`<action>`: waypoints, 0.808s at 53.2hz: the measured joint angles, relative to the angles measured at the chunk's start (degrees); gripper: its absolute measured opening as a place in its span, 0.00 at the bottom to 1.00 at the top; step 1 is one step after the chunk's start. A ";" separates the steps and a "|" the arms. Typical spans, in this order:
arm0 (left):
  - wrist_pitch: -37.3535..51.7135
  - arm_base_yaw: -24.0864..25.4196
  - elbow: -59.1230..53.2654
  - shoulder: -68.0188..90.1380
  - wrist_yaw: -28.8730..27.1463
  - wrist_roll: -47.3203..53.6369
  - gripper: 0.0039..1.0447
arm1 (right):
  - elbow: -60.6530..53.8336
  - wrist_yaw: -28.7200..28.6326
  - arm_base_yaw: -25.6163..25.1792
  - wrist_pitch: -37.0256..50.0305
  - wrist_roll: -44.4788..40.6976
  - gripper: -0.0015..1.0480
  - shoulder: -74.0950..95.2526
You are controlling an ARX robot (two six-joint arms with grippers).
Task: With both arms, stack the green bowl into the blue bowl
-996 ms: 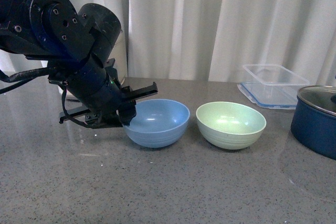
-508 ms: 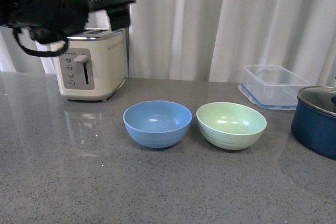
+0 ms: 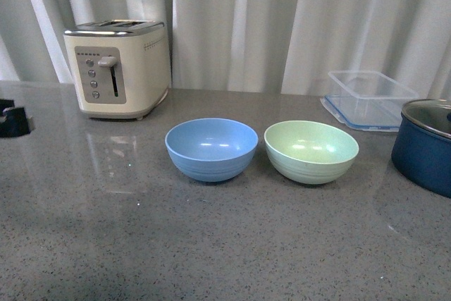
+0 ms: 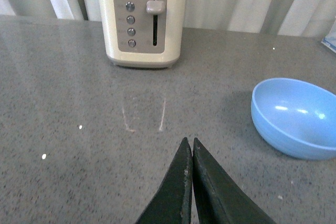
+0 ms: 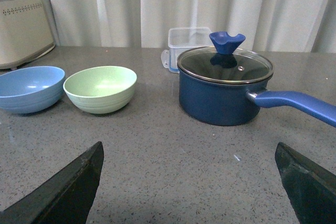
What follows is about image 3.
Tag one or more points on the black object at table edge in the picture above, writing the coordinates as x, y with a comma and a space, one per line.
14, 120

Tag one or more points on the green bowl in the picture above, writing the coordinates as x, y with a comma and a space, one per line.
310, 152

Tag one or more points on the clear plastic food container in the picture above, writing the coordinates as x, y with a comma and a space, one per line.
367, 100

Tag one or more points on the blue saucepan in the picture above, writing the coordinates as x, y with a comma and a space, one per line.
422, 157

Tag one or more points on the cream toaster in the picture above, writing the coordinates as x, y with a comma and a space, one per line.
121, 68

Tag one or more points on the blue bowl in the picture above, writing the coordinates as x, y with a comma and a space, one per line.
211, 149

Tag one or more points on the white curtain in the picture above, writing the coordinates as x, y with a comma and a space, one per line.
278, 46

